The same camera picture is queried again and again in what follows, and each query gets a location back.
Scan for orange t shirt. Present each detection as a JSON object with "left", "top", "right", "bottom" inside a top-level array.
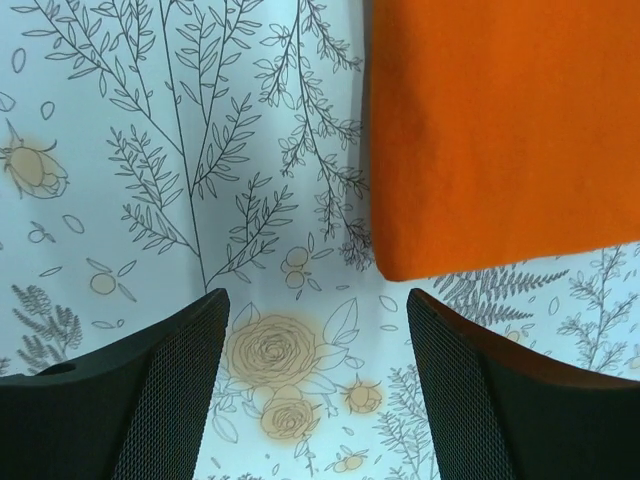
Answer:
[{"left": 369, "top": 1, "right": 639, "bottom": 281}]

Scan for floral table mat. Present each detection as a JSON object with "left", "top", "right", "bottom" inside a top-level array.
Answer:
[{"left": 1, "top": 1, "right": 639, "bottom": 479}]

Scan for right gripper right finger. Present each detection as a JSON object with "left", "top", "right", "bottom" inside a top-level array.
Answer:
[{"left": 406, "top": 288, "right": 639, "bottom": 479}]

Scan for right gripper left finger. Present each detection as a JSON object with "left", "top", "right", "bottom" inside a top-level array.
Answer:
[{"left": 1, "top": 289, "right": 230, "bottom": 480}]

